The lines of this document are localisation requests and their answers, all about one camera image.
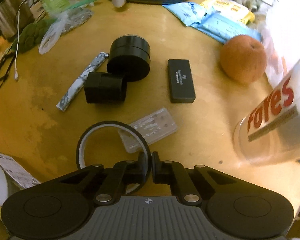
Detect white plastic bag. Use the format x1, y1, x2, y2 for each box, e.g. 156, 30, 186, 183
261, 0, 300, 88

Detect green label can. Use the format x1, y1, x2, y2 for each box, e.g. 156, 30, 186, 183
40, 0, 71, 15

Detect black cylinder case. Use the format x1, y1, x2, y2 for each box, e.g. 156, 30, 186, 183
107, 35, 151, 82

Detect green mesh produce bag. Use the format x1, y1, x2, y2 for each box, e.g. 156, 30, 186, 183
11, 19, 56, 53

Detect patterned grey pen stick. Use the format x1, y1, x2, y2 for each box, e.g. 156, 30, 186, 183
56, 52, 109, 112

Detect blue wipes pack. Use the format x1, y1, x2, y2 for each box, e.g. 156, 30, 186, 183
190, 13, 262, 44
163, 2, 206, 27

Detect white usb cable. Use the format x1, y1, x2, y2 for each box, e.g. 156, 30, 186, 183
13, 3, 28, 82

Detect clear plastic case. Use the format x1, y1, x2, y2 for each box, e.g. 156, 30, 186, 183
118, 108, 178, 153

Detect clear plastic bag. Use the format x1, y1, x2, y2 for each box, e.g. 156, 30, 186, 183
38, 8, 94, 55

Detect brown cardboard box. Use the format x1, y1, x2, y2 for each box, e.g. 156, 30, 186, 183
0, 149, 42, 221

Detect steel electric kettle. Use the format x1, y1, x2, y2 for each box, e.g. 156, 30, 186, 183
0, 0, 34, 42

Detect shaker bottle grey lid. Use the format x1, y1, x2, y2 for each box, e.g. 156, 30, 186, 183
233, 59, 300, 166

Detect yellow wipes pack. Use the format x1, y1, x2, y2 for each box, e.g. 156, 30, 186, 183
199, 0, 255, 25

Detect black cube adapter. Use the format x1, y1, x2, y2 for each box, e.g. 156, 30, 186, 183
84, 72, 127, 103

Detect orange-brown apple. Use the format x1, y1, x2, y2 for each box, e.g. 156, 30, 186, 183
219, 35, 267, 84

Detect black tape roll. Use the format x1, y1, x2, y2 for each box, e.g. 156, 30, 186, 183
76, 121, 152, 194

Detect black rectangular case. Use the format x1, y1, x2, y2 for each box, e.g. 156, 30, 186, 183
167, 59, 196, 103

